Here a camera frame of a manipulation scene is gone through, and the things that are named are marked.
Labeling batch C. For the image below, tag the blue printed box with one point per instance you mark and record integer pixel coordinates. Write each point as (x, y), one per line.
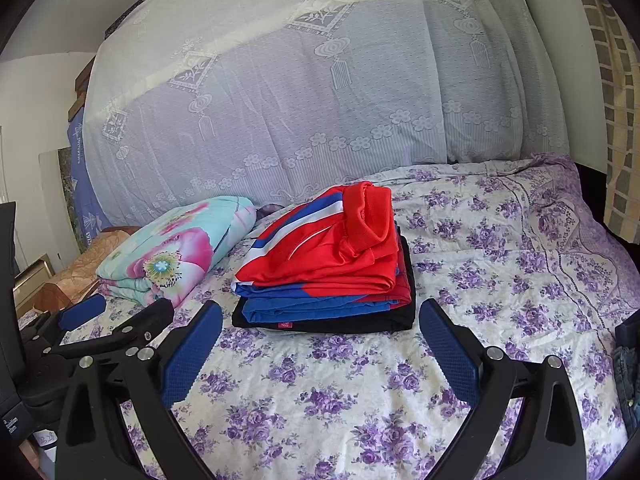
(80, 185)

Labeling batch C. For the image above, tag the brown patterned pillow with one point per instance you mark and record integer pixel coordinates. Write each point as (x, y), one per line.
(75, 270)

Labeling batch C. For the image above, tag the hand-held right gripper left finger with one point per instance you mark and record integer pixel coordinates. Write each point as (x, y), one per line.
(192, 355)

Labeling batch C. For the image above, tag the purple cloth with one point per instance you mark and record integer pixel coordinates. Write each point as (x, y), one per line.
(270, 211)

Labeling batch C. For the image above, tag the folded floral blanket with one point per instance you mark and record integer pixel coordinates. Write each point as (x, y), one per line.
(165, 255)

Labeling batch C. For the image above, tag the purple floral bedspread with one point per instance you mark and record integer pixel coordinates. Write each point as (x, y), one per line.
(375, 385)

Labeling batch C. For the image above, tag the white lace cover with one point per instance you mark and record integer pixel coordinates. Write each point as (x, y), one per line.
(325, 85)

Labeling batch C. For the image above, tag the grey picture board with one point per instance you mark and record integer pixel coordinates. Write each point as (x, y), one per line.
(62, 180)

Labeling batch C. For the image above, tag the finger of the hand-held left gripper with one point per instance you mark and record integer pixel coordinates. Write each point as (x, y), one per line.
(82, 310)
(145, 322)

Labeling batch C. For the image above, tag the folded blue garment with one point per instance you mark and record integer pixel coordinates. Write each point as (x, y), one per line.
(310, 308)

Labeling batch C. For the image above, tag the checkered curtain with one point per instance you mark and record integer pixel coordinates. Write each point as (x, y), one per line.
(620, 110)

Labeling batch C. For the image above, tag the folded black garment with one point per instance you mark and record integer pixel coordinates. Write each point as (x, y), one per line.
(360, 322)

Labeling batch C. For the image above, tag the red pants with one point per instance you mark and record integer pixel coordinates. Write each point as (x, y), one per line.
(325, 255)

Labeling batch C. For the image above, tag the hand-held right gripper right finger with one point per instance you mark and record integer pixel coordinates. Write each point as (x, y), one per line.
(450, 350)

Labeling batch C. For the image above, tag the blue jeans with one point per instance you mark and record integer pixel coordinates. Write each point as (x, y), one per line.
(630, 360)

